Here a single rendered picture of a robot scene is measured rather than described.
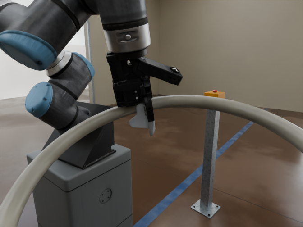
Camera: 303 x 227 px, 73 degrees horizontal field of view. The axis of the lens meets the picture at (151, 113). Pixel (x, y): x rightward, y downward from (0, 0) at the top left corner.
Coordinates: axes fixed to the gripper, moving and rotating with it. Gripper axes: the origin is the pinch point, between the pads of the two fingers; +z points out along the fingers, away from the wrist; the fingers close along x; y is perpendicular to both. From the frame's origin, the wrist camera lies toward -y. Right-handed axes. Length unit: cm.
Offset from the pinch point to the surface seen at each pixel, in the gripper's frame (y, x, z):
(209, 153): -48, -79, 95
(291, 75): -394, -411, 212
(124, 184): 19, -35, 61
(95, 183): 30, -26, 45
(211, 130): -51, -84, 75
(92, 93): 123, -481, 196
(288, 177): -153, -101, 179
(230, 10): -300, -578, 58
